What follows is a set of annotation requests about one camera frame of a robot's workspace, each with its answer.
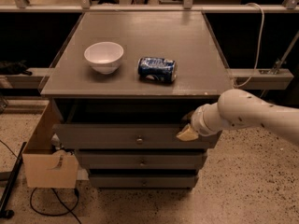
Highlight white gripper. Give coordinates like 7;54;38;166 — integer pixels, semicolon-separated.
177;104;216;142

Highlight grey top drawer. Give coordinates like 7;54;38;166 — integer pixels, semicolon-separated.
53;124;221;149

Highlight grey drawer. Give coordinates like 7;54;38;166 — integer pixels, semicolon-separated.
89;175;198;189
53;124;221;149
76;150;207;170

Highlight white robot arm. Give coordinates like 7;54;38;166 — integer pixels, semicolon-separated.
177;89;299;146

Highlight grey drawer cabinet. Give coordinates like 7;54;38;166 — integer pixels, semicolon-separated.
41;11;232;176

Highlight grey middle drawer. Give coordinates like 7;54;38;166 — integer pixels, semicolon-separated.
76;150;207;170

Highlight grey bottom drawer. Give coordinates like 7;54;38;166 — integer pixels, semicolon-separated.
89;175;198;189

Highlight blue soda can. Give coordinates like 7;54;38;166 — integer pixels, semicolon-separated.
137;57;177;83

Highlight white bowl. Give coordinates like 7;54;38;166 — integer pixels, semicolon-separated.
84;42;124;75

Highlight cardboard box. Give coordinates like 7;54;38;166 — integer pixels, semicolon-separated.
21;101;79;189

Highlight black stand leg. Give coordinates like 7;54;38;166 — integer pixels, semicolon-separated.
0;142;26;219

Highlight black floor cable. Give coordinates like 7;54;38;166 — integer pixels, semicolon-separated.
0;139;83;224

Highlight white hanging cable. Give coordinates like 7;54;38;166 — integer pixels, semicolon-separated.
232;2;265;90

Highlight metal frame rail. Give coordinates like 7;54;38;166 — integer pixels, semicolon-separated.
0;0;299;13

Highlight black object on rail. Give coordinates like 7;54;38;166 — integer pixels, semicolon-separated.
0;61;33;76

